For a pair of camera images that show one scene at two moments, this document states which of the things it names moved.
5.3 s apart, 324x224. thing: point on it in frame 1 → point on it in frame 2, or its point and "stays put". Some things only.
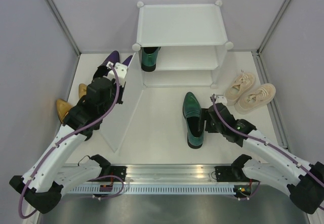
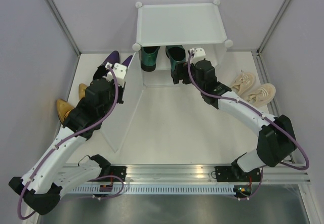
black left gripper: x=121 y=90 stays put
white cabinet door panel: x=115 y=126 stays put
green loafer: x=149 y=58 stays put
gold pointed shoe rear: x=82 y=90 stays put
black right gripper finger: x=206 y=116 → x=181 y=72
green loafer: x=191 y=108 → x=176 y=53
